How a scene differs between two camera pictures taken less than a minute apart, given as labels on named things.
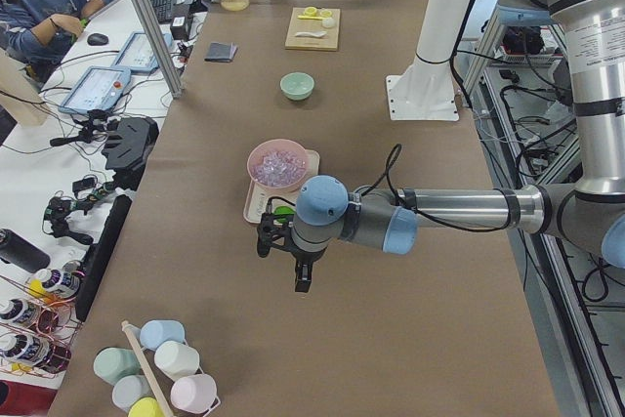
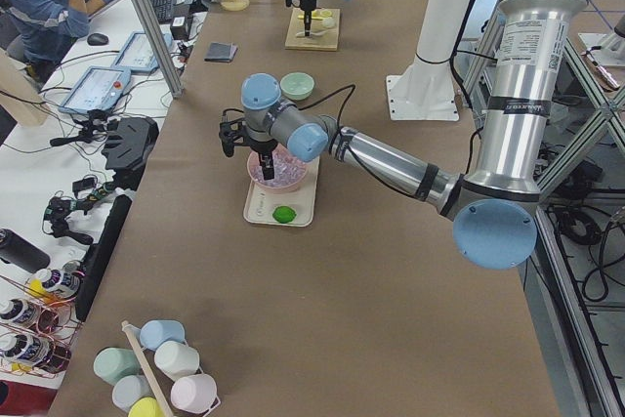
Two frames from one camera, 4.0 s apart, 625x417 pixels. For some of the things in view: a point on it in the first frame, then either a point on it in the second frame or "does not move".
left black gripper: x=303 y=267 -> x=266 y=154
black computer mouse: x=98 y=39 does not move
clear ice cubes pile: x=278 y=168 does not move
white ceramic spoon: x=322 y=33 does not move
